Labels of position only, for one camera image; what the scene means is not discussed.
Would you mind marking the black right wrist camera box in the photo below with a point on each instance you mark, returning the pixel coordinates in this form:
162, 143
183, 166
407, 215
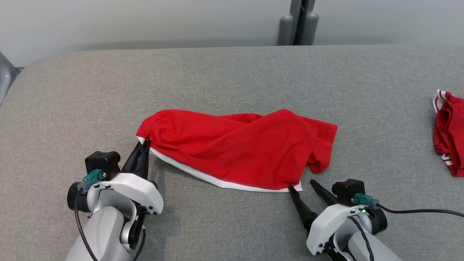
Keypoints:
346, 190

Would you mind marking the red Bulls basketball jersey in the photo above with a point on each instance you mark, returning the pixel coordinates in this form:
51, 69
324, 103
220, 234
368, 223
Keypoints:
451, 130

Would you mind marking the red shorts with white trim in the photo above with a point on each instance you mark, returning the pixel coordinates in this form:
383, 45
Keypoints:
235, 152

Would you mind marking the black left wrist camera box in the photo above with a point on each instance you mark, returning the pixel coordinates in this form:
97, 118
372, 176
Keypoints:
101, 163

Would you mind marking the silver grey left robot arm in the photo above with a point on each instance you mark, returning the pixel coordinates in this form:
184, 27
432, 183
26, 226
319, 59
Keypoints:
105, 232

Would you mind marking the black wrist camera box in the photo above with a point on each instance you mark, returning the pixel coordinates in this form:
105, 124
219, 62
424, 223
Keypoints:
101, 163
346, 190

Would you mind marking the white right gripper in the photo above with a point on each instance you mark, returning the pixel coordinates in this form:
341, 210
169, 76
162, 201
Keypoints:
326, 228

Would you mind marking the grey metal frame leg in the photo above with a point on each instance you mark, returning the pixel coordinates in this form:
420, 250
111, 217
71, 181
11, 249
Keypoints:
5, 78

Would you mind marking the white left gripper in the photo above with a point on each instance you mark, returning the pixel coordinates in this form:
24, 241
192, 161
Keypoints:
137, 190

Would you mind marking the grey partition post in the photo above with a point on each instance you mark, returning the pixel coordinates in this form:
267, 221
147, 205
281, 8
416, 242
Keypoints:
285, 29

